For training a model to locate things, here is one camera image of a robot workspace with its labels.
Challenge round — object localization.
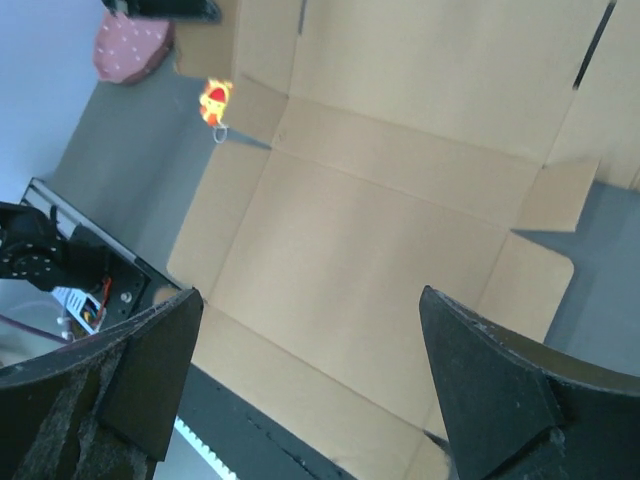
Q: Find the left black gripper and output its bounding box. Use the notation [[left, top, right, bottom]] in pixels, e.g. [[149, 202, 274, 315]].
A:
[[102, 0, 221, 24]]

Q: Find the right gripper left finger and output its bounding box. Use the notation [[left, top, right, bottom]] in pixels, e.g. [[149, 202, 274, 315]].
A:
[[1, 289, 203, 479]]

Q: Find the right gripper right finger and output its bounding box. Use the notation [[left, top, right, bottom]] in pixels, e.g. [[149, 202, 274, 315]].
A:
[[419, 287, 639, 479]]

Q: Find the cardboard box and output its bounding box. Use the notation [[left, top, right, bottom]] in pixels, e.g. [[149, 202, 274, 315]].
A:
[[167, 1, 637, 479]]

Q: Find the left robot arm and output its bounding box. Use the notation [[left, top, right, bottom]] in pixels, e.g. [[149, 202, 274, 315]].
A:
[[1, 1, 223, 292]]

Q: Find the dark pink dotted plate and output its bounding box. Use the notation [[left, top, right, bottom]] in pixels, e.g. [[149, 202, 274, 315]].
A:
[[92, 13, 174, 85]]

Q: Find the orange yellow flower plush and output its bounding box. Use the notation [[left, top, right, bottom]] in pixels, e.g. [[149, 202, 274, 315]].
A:
[[199, 78, 233, 127]]

